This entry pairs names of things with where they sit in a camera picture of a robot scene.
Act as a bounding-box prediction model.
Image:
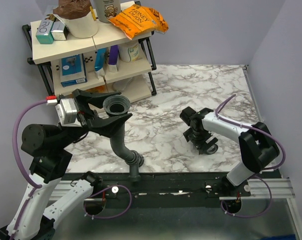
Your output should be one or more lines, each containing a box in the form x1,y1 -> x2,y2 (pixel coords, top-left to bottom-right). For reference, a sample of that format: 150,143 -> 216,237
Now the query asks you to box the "grey tee pipe fitting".
127,152 -> 144,182

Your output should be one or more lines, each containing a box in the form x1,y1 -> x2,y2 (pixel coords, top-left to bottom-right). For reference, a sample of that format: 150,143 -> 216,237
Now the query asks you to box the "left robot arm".
0,89 -> 143,240

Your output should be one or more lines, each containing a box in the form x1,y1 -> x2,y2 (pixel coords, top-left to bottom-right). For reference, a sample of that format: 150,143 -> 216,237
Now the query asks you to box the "white yellow cup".
118,40 -> 140,63

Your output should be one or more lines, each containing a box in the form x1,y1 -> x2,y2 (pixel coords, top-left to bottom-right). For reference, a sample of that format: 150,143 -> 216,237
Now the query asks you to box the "purple white tube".
108,45 -> 119,73

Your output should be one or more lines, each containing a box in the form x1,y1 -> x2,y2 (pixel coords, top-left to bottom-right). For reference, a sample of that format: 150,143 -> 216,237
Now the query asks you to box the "grey white item lower shelf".
112,77 -> 133,92

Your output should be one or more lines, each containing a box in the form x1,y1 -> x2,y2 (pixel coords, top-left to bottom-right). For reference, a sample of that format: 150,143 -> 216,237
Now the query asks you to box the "blue white tube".
94,48 -> 107,78

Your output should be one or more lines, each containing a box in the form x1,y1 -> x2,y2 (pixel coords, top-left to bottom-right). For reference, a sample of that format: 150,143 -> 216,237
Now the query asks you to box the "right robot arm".
180,107 -> 280,196

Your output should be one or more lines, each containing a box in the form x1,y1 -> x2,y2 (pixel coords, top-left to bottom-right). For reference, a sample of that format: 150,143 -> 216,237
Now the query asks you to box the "silver white box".
51,21 -> 69,41

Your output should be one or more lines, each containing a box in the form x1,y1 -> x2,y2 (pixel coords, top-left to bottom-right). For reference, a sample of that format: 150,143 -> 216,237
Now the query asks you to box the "white skull cup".
93,0 -> 121,23

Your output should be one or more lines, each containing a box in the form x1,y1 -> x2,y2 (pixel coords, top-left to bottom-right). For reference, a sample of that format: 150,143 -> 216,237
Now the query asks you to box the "orange snack bag lower shelf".
87,85 -> 107,93

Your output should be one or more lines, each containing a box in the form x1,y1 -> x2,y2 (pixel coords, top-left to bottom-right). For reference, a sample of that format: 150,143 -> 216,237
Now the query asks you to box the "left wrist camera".
55,98 -> 81,127

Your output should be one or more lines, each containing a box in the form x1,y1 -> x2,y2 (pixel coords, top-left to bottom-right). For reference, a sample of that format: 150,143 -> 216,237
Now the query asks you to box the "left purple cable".
10,96 -> 133,238

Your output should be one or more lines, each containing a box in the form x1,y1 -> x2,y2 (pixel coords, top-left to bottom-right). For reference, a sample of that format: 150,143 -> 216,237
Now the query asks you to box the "blue razor box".
60,54 -> 87,87

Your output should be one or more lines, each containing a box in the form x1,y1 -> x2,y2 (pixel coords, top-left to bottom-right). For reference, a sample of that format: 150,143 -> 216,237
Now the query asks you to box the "beige black shelf rack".
22,20 -> 157,103

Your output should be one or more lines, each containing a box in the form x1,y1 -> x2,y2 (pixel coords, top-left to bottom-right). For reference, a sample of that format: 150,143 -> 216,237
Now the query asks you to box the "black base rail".
70,170 -> 253,209

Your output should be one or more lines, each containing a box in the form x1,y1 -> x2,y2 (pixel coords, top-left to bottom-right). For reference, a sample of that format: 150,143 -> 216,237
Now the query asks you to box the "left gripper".
56,88 -> 132,150

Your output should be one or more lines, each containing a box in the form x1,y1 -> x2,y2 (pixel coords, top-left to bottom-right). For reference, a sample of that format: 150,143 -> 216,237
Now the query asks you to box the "orange honey dijon chip bag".
109,4 -> 169,40

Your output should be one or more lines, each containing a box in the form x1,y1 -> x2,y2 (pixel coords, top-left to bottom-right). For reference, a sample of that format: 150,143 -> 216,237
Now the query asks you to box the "teal white box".
36,19 -> 54,45

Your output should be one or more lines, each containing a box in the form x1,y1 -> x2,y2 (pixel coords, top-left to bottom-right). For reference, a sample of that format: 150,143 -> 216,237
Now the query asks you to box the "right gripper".
183,127 -> 218,155

